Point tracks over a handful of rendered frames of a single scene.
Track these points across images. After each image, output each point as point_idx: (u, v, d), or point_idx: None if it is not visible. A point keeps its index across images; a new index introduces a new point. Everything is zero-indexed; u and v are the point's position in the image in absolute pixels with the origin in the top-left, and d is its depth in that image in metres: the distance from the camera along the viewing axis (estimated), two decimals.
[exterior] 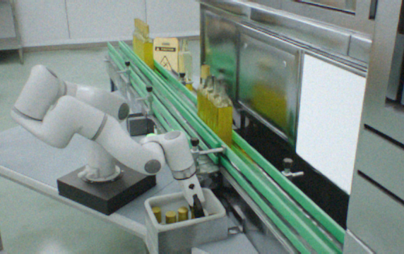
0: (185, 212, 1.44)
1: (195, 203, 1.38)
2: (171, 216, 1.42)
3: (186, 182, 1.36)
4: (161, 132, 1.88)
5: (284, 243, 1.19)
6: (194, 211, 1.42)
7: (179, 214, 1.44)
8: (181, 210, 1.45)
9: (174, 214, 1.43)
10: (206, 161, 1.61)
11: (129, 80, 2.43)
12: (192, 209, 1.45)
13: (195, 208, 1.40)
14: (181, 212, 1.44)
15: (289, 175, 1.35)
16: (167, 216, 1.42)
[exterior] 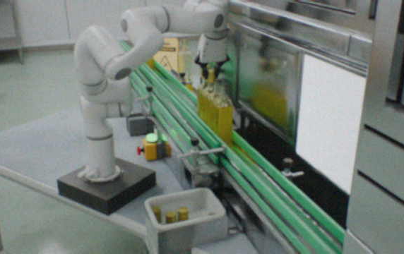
0: (185, 212, 1.44)
1: (227, 55, 1.66)
2: (171, 216, 1.42)
3: (227, 37, 1.61)
4: (161, 132, 1.88)
5: (284, 243, 1.19)
6: (220, 66, 1.67)
7: (179, 214, 1.44)
8: (181, 210, 1.45)
9: (174, 214, 1.43)
10: (206, 161, 1.61)
11: (129, 80, 2.43)
12: (212, 70, 1.67)
13: (224, 62, 1.66)
14: (181, 212, 1.44)
15: (289, 175, 1.35)
16: (167, 216, 1.42)
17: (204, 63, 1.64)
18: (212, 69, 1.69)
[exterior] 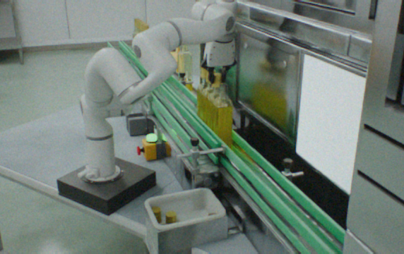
0: (221, 74, 1.64)
1: (234, 58, 1.61)
2: (171, 216, 1.42)
3: (234, 40, 1.56)
4: (161, 132, 1.88)
5: (284, 243, 1.19)
6: (227, 70, 1.62)
7: (220, 77, 1.62)
8: (218, 74, 1.63)
9: (174, 214, 1.43)
10: (206, 161, 1.61)
11: None
12: (212, 70, 1.67)
13: (231, 65, 1.62)
14: (221, 75, 1.63)
15: (289, 175, 1.35)
16: (167, 216, 1.42)
17: (210, 67, 1.59)
18: None
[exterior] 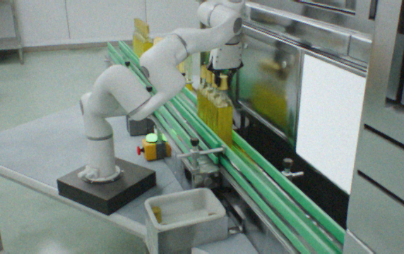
0: (221, 74, 1.64)
1: (241, 61, 1.56)
2: (227, 76, 1.58)
3: (241, 41, 1.50)
4: (161, 132, 1.88)
5: (284, 243, 1.19)
6: (234, 73, 1.57)
7: None
8: None
9: (224, 75, 1.59)
10: (206, 161, 1.61)
11: None
12: None
13: (237, 68, 1.56)
14: (221, 75, 1.63)
15: (289, 175, 1.35)
16: (227, 77, 1.57)
17: (217, 70, 1.54)
18: None
